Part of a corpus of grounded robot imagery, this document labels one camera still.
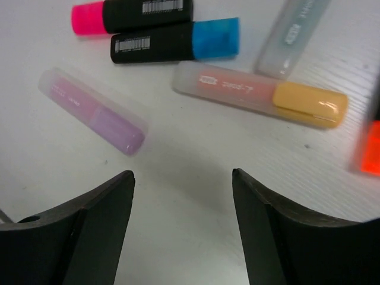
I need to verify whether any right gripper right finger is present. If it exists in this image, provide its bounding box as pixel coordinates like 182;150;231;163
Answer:
232;169;379;284

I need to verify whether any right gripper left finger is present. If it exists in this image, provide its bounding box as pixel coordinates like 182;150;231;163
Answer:
1;170;135;284

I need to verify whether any purple translucent marker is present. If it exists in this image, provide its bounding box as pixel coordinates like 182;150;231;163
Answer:
38;68;145;156

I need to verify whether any orange cap black highlighter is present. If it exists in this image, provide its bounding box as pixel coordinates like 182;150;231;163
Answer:
351;75;379;177

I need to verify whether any yellow cap translucent marker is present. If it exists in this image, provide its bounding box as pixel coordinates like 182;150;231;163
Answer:
172;61;349;129

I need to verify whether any green cap clear marker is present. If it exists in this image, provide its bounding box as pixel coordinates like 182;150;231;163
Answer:
254;0;330;80

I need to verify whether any blue cap black highlighter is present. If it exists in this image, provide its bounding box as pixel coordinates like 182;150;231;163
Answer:
110;17;240;64

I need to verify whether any pink cap black highlighter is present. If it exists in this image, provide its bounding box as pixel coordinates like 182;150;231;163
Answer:
71;0;194;36

